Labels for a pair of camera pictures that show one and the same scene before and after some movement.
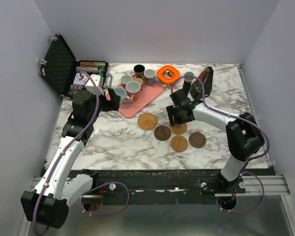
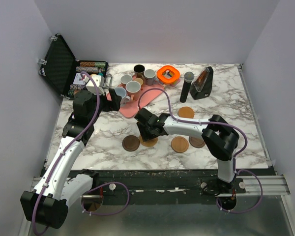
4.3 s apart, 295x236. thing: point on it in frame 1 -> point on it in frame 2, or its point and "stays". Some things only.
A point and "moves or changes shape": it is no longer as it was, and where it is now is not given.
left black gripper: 112,104 stays
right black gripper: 192,86 -> 142,127
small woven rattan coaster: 178,129 moves or changes shape
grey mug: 149,75 stays
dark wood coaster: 162,132 moves or changes shape
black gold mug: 139,70 stays
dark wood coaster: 197,139 stays
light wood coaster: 179,143 stays
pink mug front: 132,88 stays
